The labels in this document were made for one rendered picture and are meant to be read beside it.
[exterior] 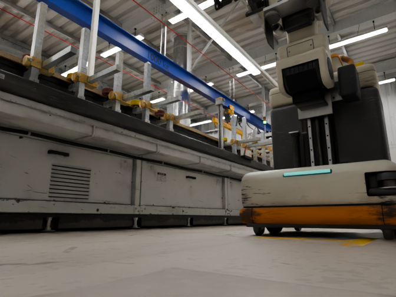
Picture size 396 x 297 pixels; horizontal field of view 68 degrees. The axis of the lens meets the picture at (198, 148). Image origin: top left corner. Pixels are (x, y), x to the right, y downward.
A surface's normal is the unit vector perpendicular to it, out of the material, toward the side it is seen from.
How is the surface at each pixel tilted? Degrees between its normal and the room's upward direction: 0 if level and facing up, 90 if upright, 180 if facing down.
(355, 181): 90
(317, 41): 98
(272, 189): 90
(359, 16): 90
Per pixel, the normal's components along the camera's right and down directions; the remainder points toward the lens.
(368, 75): -0.59, -0.18
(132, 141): 0.81, -0.14
